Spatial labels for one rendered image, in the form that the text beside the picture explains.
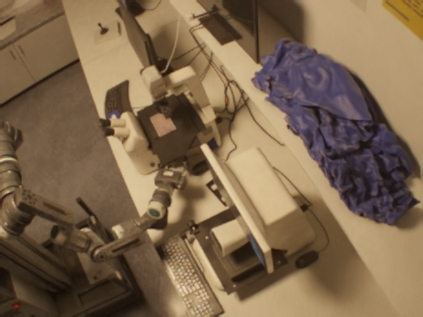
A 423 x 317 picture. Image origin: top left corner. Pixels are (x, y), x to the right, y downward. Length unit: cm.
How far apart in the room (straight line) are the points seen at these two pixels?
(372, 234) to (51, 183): 263
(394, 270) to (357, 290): 52
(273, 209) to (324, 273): 58
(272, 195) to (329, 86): 43
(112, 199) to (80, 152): 57
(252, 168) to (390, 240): 57
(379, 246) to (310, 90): 61
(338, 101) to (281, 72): 27
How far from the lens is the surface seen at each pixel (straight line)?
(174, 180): 182
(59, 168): 338
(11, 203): 145
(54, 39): 387
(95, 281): 245
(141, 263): 273
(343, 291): 180
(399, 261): 134
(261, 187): 137
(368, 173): 133
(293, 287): 178
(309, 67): 147
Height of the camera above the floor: 248
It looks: 56 degrees down
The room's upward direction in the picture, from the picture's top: 16 degrees counter-clockwise
